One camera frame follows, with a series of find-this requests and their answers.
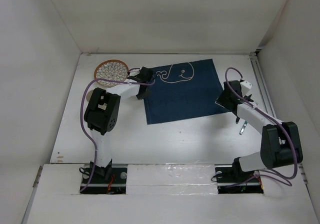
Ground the blue whale cloth napkin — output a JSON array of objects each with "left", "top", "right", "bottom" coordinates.
[{"left": 144, "top": 59, "right": 227, "bottom": 125}]

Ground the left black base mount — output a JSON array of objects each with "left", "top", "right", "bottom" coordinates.
[{"left": 79, "top": 161, "right": 128, "bottom": 195}]

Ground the green-handled metal fork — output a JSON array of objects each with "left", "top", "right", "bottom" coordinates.
[{"left": 239, "top": 121, "right": 248, "bottom": 135}]

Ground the floral orange-rimmed plate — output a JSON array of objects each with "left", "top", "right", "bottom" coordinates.
[{"left": 93, "top": 59, "right": 129, "bottom": 88}]

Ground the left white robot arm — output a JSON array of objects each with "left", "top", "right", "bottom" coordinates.
[{"left": 80, "top": 67, "right": 155, "bottom": 183}]

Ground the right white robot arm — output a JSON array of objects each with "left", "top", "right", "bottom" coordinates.
[{"left": 215, "top": 80, "right": 303, "bottom": 181}]

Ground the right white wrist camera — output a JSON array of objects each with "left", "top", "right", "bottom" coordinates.
[{"left": 239, "top": 79, "right": 252, "bottom": 96}]

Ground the aluminium side rail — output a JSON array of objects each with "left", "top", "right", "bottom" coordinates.
[{"left": 249, "top": 49, "right": 308, "bottom": 185}]

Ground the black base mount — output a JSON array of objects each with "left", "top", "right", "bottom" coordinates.
[
  {"left": 79, "top": 161, "right": 128, "bottom": 195},
  {"left": 211, "top": 165, "right": 264, "bottom": 194}
]

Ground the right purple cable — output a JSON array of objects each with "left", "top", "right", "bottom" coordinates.
[{"left": 224, "top": 67, "right": 300, "bottom": 187}]

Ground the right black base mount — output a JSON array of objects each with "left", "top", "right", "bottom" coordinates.
[{"left": 211, "top": 165, "right": 264, "bottom": 194}]

